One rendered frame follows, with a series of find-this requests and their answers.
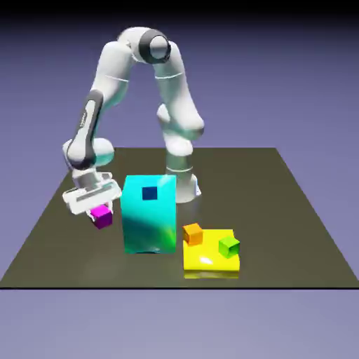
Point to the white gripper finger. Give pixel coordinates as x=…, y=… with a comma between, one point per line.
x=110, y=205
x=91, y=214

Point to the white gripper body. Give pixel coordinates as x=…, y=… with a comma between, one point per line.
x=92, y=196

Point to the small blue cube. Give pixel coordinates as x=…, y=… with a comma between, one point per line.
x=149, y=193

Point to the large yellow box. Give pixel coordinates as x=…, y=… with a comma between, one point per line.
x=210, y=255

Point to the small orange cube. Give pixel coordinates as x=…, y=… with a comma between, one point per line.
x=193, y=234

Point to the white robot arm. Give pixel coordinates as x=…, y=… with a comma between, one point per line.
x=174, y=92

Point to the small magenta cube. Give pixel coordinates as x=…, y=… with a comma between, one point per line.
x=102, y=216

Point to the large cyan box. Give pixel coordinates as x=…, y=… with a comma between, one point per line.
x=150, y=221

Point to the small green cube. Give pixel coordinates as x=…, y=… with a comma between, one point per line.
x=229, y=246

